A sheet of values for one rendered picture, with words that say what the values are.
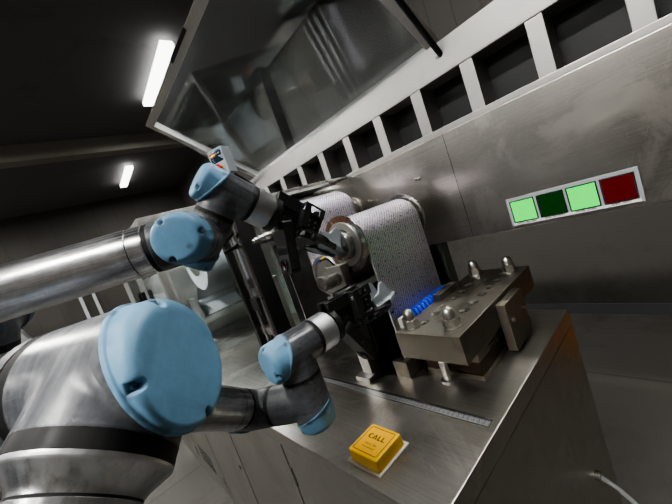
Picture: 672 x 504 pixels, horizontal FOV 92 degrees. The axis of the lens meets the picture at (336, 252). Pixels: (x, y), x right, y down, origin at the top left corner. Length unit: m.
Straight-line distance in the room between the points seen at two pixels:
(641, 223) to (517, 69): 2.02
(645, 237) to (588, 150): 2.05
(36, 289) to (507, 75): 1.02
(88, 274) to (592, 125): 0.93
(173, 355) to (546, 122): 0.83
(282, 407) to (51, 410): 0.43
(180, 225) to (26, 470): 0.30
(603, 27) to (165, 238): 0.92
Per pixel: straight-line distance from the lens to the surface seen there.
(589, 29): 0.97
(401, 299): 0.85
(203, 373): 0.33
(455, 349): 0.70
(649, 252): 2.92
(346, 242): 0.78
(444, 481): 0.61
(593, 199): 0.89
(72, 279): 0.56
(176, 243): 0.49
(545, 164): 0.90
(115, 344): 0.29
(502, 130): 0.92
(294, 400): 0.65
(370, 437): 0.68
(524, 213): 0.92
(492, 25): 0.95
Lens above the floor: 1.32
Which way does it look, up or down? 6 degrees down
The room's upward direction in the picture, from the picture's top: 19 degrees counter-clockwise
